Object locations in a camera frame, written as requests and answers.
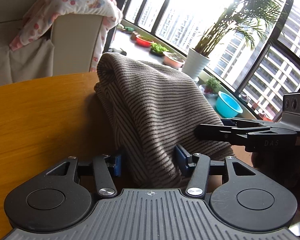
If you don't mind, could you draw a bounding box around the striped brown knit sweater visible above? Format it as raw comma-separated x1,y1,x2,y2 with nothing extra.
95,53,233,188

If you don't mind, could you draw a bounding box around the dark gloved right hand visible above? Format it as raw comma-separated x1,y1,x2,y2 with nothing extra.
251,151,300,212

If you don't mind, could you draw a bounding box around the turquoise plastic basin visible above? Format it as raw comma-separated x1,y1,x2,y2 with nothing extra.
215,91,243,118

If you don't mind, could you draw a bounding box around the small potted green plant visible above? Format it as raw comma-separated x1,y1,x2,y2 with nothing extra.
204,76,221,94

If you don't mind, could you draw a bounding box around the pink plant pot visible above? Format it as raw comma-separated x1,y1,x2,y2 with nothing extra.
163,51,185,69

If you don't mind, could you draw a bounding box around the green leafy plant tray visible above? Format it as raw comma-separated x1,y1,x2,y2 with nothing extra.
150,42,168,57

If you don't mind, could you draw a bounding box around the white pot palm plant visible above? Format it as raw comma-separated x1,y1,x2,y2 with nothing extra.
182,0,285,80

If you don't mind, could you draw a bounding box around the red plant bowl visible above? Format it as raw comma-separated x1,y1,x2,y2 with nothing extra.
136,35,154,48

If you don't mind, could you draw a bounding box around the beige sofa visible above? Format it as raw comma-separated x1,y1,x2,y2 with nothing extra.
0,0,103,86

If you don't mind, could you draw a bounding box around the floral pink blanket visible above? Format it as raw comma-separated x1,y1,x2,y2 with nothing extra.
9,0,122,75

